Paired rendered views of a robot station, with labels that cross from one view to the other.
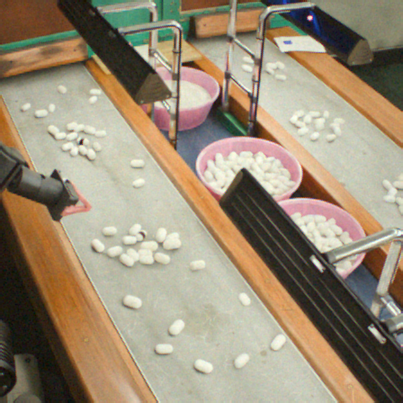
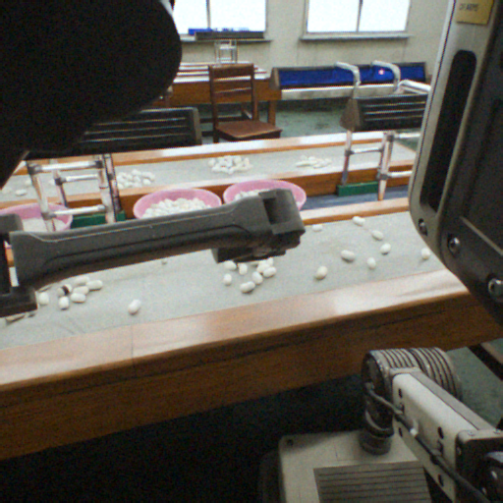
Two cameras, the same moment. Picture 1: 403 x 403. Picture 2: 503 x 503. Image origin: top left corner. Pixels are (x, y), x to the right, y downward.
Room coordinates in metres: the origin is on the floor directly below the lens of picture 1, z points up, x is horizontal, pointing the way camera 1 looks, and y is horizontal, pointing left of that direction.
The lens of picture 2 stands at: (0.91, 0.91, 1.29)
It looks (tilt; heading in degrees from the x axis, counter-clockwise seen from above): 32 degrees down; 283
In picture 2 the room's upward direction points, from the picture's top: straight up
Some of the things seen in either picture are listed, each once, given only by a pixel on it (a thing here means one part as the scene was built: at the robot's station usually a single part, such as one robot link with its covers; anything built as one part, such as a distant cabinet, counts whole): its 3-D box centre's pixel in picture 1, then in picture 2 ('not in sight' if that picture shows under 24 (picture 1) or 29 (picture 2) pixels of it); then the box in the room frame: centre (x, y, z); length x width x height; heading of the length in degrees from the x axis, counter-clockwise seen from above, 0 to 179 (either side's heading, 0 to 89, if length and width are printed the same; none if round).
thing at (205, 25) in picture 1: (230, 22); not in sight; (2.17, -0.08, 0.83); 0.30 x 0.06 x 0.07; 119
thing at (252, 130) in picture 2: not in sight; (246, 128); (1.68, -2.24, 0.45); 0.44 x 0.43 x 0.91; 47
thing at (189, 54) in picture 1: (146, 57); not in sight; (1.96, 0.19, 0.77); 0.33 x 0.15 x 0.01; 119
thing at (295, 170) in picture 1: (247, 182); (179, 218); (1.38, -0.13, 0.72); 0.27 x 0.27 x 0.10
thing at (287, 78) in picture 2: not in sight; (352, 75); (0.91, -0.71, 1.08); 0.62 x 0.08 x 0.07; 29
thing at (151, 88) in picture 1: (104, 32); (39, 136); (1.48, 0.25, 1.08); 0.62 x 0.08 x 0.07; 29
